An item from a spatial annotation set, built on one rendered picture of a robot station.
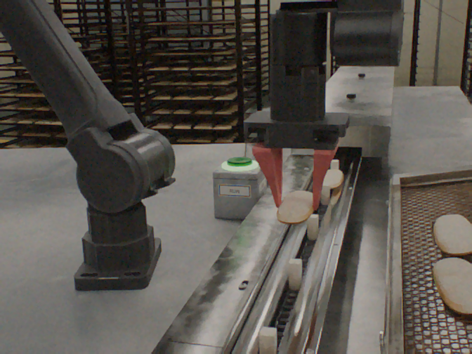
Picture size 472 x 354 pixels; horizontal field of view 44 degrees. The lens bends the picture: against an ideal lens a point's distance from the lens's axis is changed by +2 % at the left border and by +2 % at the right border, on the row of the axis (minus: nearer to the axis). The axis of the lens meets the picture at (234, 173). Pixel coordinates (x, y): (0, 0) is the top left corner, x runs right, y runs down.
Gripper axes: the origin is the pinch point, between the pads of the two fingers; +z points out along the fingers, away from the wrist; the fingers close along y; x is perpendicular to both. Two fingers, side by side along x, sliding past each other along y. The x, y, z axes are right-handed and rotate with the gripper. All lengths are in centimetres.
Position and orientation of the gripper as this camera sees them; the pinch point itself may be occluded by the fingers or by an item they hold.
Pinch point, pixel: (296, 200)
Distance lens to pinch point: 63.4
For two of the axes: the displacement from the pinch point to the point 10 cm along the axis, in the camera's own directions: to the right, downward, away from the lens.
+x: 2.6, -2.8, 9.3
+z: 0.2, 9.6, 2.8
